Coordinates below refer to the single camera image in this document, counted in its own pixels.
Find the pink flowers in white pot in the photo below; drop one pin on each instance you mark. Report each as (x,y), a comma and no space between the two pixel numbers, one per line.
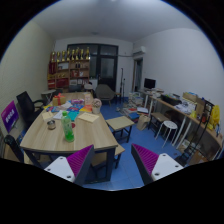
(96,106)

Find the beige carton box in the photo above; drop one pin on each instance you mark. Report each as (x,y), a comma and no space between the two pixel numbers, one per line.
(87,99)

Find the small round white table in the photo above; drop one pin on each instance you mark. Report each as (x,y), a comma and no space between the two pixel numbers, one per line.
(48,92)

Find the small metal cup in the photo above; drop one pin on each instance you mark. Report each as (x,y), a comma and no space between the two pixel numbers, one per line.
(51,125)

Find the white air conditioner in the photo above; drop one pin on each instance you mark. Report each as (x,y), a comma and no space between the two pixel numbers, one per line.
(139,51)

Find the purple sign board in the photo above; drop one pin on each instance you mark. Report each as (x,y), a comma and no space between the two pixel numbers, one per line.
(9,116)

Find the black framed glass door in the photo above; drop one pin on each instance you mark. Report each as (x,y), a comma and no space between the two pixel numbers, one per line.
(107,68)

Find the blue printed magazine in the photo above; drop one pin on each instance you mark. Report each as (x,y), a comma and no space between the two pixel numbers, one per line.
(75,107)

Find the red orange book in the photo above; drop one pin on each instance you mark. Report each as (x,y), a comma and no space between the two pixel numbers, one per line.
(86,109)

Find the wooden shelf unit with trophies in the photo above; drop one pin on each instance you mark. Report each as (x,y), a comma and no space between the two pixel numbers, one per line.
(68,71)

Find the grey armchair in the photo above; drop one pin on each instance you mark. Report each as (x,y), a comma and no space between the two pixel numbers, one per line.
(104,92)

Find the green drink bottle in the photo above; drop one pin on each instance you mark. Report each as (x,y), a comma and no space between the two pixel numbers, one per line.
(67,130)

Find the yellow bag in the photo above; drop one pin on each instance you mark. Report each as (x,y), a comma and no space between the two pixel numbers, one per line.
(215,116)

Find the cream book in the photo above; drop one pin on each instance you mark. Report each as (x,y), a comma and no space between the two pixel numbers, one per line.
(47,115)

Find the white round stool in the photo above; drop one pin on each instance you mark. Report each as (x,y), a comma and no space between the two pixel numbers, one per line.
(170,125)

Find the brown paper bag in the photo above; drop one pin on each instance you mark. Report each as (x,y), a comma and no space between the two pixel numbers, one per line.
(143,122)

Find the long cluttered wooden desk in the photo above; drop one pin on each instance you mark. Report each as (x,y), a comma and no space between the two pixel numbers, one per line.
(173,108)

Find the black office chair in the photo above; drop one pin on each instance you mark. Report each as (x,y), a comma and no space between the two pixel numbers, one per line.
(26,105)

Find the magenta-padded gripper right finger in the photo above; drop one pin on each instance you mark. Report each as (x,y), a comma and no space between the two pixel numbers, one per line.
(148,160)

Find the black metal rack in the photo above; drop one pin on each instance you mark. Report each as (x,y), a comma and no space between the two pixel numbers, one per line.
(196,133)

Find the beige paper envelope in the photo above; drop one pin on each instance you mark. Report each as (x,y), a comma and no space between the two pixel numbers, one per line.
(88,117)

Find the yellow gift box red ribbon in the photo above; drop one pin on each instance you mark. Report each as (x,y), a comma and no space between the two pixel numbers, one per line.
(59,100)

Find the white paper booklet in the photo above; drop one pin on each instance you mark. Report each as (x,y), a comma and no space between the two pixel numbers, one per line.
(59,115)

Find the black computer monitor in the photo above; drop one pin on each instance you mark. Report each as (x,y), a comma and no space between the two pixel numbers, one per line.
(149,83)

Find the wooden stool black legs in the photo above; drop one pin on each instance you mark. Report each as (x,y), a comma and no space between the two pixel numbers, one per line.
(160,116)

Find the black chair back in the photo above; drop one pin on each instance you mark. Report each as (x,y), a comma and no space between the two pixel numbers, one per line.
(11,145)

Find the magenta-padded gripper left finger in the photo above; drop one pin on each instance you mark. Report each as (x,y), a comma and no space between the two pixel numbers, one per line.
(80,160)

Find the flat round red coaster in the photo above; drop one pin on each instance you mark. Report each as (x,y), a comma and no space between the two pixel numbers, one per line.
(73,125)

